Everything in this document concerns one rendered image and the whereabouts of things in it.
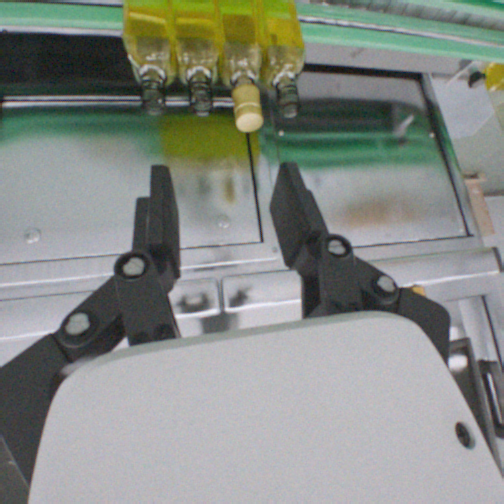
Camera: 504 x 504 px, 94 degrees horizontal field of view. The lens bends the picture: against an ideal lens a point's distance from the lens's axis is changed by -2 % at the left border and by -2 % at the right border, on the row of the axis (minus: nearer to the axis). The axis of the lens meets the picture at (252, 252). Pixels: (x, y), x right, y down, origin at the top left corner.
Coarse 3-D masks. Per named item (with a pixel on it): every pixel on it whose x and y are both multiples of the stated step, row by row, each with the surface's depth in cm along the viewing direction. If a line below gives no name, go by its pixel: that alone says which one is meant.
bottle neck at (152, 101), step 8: (144, 72) 28; (152, 72) 28; (160, 72) 29; (144, 80) 28; (152, 80) 28; (160, 80) 29; (144, 88) 28; (152, 88) 28; (160, 88) 28; (144, 96) 28; (152, 96) 27; (160, 96) 28; (144, 104) 28; (152, 104) 30; (160, 104) 28; (152, 112) 30; (160, 112) 30
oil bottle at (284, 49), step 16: (256, 0) 33; (272, 0) 32; (288, 0) 33; (272, 16) 31; (288, 16) 32; (272, 32) 31; (288, 32) 31; (272, 48) 30; (288, 48) 31; (304, 48) 31; (272, 64) 31; (288, 64) 31; (272, 80) 33
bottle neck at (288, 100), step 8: (288, 72) 32; (280, 80) 32; (288, 80) 31; (280, 88) 31; (288, 88) 31; (296, 88) 32; (280, 96) 32; (288, 96) 31; (296, 96) 31; (280, 104) 32; (288, 104) 31; (296, 104) 31; (280, 112) 32; (288, 112) 33; (296, 112) 33
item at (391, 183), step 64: (0, 64) 43; (64, 64) 45; (128, 64) 48; (320, 64) 56; (320, 128) 52; (384, 128) 55; (320, 192) 49; (384, 192) 51; (448, 192) 54; (384, 256) 47; (448, 256) 47; (0, 320) 32; (192, 320) 39; (256, 320) 40; (0, 448) 33
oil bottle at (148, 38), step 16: (128, 0) 28; (144, 0) 29; (160, 0) 29; (128, 16) 28; (144, 16) 28; (160, 16) 28; (128, 32) 27; (144, 32) 28; (160, 32) 28; (128, 48) 27; (144, 48) 27; (160, 48) 28; (144, 64) 28; (160, 64) 29
